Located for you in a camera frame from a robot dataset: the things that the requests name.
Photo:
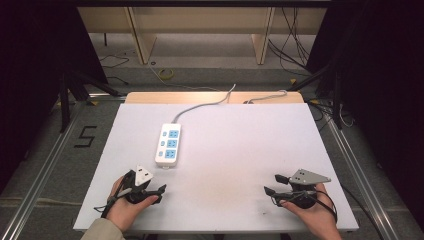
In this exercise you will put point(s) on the person's left hand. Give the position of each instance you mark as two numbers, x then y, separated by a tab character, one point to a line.
125	210

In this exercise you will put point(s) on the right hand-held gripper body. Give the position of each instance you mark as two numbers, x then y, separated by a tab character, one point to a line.
305	188

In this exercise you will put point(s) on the white board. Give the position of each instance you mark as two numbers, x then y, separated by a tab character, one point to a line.
233	160

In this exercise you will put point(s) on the black curtain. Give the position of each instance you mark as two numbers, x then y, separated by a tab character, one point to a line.
36	83
380	83

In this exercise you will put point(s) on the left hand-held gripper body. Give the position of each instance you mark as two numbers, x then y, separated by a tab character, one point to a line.
142	176

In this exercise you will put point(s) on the wooden table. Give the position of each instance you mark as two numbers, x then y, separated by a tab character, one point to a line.
200	97

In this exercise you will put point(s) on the beige wooden desk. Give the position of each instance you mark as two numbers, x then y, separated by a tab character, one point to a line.
200	20

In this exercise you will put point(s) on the black metal stand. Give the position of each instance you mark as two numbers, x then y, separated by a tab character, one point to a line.
336	93
66	96

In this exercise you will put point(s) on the aluminium rail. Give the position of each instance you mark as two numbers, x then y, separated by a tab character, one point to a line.
360	173
36	176

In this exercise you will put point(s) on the white power strip blue sockets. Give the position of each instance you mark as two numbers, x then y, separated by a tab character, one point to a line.
168	145

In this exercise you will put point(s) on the person's right hand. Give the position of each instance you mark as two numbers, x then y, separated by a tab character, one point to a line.
316	216

